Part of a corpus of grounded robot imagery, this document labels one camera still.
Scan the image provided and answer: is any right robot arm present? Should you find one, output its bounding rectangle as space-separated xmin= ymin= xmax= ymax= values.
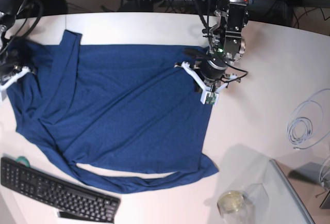
xmin=1 ymin=0 xmax=44 ymax=82

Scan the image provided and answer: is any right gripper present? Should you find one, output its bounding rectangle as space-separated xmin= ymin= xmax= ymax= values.
xmin=1 ymin=43 xmax=35 ymax=78

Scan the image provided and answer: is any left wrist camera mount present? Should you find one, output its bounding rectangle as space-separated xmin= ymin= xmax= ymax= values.
xmin=174 ymin=61 xmax=241 ymax=105

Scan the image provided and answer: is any clear tape roll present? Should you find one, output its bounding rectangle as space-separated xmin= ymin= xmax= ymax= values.
xmin=217 ymin=190 xmax=246 ymax=216

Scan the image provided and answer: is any black computer keyboard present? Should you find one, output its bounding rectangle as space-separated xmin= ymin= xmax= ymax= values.
xmin=1 ymin=157 xmax=121 ymax=218

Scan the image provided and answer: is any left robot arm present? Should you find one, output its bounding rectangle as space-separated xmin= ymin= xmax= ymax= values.
xmin=179 ymin=0 xmax=249 ymax=97

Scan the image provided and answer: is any light blue coiled cable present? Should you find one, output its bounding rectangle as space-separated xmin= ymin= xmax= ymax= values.
xmin=287 ymin=88 xmax=330 ymax=150

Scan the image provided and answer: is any green tape roll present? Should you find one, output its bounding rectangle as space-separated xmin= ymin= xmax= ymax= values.
xmin=15 ymin=156 xmax=30 ymax=167

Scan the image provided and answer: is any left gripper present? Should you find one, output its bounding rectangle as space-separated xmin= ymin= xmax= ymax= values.
xmin=184 ymin=48 xmax=228 ymax=93

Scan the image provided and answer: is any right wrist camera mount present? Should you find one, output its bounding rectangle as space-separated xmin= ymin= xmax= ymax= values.
xmin=1 ymin=66 xmax=36 ymax=104

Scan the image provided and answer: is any dark blue t-shirt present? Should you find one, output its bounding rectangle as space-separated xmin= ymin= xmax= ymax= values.
xmin=7 ymin=30 xmax=218 ymax=194

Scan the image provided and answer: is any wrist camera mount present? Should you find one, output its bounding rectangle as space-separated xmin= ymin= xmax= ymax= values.
xmin=1 ymin=66 xmax=36 ymax=104
xmin=174 ymin=61 xmax=241 ymax=105

